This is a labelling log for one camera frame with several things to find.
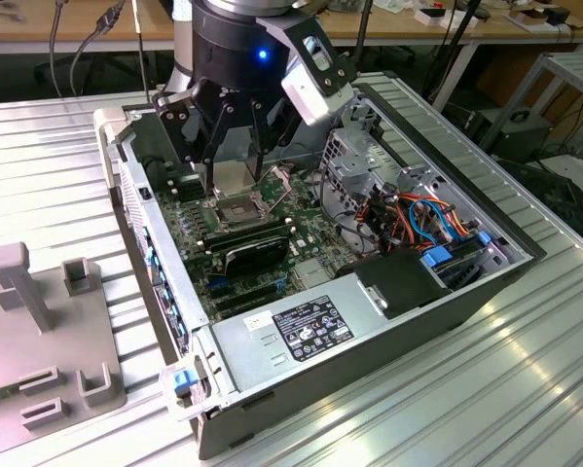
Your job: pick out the green motherboard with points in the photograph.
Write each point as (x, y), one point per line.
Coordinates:
(315, 228)

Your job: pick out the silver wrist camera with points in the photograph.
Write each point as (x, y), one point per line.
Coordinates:
(310, 99)

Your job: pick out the silver power supply box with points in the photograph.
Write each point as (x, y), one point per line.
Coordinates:
(242, 350)

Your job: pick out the black mesh panel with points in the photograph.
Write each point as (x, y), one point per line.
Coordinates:
(558, 199)

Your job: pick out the black graphics card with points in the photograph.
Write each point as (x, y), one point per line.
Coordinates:
(254, 255)

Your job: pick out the brown cardboard box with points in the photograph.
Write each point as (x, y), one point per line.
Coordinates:
(524, 17)

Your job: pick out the black camera bracket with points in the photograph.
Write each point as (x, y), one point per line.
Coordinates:
(291, 29)

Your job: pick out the silver metal drive cage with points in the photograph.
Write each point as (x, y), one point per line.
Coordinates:
(354, 165)

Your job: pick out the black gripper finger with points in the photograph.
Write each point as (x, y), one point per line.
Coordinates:
(259, 141)
(171, 129)

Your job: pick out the small blue clip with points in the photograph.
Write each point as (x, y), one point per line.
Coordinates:
(484, 238)

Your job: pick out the black RAM slot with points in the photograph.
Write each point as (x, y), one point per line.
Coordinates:
(184, 186)
(264, 234)
(181, 179)
(262, 227)
(190, 198)
(186, 192)

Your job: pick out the blue case latch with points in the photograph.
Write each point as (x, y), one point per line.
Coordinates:
(183, 382)

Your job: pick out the open black PC case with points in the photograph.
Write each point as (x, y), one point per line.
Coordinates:
(393, 360)

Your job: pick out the blue disk carrier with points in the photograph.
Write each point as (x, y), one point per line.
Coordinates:
(439, 257)

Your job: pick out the blue slot clip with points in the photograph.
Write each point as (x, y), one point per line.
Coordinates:
(149, 253)
(162, 278)
(180, 332)
(173, 309)

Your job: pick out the CPU socket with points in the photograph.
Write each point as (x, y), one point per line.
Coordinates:
(237, 214)

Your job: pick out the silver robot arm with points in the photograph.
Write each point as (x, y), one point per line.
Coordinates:
(181, 48)

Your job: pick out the white box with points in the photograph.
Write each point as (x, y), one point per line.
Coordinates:
(442, 18)

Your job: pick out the grey metal shelf frame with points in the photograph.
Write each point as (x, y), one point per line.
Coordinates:
(575, 65)

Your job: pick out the wooden desk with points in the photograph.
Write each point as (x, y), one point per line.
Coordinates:
(18, 29)
(393, 26)

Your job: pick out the black expansion slot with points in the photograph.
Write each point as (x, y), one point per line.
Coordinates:
(244, 291)
(244, 305)

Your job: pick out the grey parts rack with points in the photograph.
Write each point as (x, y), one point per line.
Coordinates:
(52, 340)

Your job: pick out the black plastic shroud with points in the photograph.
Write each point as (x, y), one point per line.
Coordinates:
(398, 282)

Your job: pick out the silver chipset heatsink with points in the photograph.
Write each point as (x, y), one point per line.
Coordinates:
(313, 273)

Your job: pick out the silver CPU plate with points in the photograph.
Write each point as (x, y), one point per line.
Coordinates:
(232, 177)

